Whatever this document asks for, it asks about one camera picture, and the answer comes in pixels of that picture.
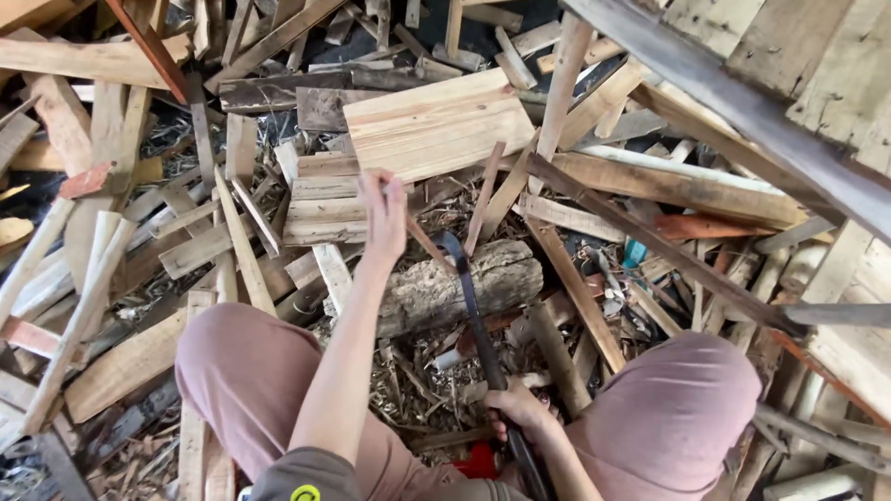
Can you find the person's left hand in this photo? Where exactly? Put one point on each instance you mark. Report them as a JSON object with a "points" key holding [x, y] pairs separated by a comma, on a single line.
{"points": [[384, 219]]}

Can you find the person's right hand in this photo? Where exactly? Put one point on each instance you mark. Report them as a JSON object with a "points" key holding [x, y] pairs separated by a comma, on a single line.
{"points": [[521, 407]]}

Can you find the person's right fingers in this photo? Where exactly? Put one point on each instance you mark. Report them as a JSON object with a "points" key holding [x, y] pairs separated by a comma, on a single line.
{"points": [[498, 421]]}

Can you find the person's left fingers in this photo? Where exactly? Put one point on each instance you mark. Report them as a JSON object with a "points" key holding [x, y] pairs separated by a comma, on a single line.
{"points": [[376, 184]]}

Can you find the thin reddish wood stick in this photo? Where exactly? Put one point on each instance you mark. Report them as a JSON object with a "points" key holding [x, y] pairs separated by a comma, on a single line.
{"points": [[431, 245]]}

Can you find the black machete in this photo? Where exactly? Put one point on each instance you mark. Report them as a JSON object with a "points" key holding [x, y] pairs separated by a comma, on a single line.
{"points": [[477, 313]]}

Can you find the red plastic object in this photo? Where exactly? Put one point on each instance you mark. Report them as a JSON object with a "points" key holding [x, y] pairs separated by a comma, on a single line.
{"points": [[480, 460]]}

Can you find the short white tube piece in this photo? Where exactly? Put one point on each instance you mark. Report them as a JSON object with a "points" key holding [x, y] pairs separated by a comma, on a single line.
{"points": [[447, 359]]}

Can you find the wide pale wood board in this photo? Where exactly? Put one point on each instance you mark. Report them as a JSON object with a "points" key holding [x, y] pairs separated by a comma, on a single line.
{"points": [[438, 125]]}

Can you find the rough bark log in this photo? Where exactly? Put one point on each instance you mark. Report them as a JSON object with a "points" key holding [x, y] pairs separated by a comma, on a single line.
{"points": [[431, 292]]}

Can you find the person's grey shirt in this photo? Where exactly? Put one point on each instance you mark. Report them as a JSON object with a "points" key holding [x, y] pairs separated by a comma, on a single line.
{"points": [[313, 480]]}

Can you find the teal plastic object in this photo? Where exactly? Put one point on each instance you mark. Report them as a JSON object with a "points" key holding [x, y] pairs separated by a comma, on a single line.
{"points": [[633, 254]]}

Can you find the person's pink trousers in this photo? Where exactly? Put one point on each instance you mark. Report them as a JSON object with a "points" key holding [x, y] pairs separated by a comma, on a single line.
{"points": [[243, 369]]}

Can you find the long dark wood slat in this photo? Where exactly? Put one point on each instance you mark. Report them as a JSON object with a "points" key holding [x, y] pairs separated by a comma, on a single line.
{"points": [[647, 236]]}

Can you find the heap of scrap wood slats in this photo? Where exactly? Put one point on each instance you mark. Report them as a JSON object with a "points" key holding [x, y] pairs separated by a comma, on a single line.
{"points": [[104, 229]]}

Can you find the orange wood slat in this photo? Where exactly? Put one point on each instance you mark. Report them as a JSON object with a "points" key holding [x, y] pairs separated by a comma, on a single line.
{"points": [[703, 226]]}

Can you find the grey metal bar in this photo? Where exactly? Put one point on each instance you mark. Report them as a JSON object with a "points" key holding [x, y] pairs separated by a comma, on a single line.
{"points": [[842, 314]]}

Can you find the thick dark weathered beam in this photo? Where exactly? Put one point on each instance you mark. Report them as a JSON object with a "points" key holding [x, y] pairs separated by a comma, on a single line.
{"points": [[752, 111]]}

